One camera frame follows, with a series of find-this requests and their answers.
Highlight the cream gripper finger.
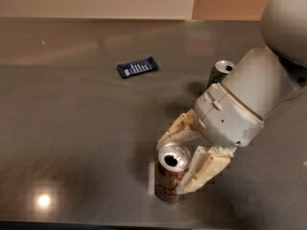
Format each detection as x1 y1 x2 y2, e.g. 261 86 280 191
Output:
177 146 237 195
156 109 201 150

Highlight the orange soda can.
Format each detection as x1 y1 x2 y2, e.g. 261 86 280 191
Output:
154 143 191 203

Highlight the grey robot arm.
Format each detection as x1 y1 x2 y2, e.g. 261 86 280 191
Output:
154 0 307 200

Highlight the green soda can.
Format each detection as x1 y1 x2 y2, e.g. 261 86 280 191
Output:
207 60 236 86

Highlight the blue snack bar wrapper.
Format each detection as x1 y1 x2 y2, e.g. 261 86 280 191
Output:
117 57 159 79

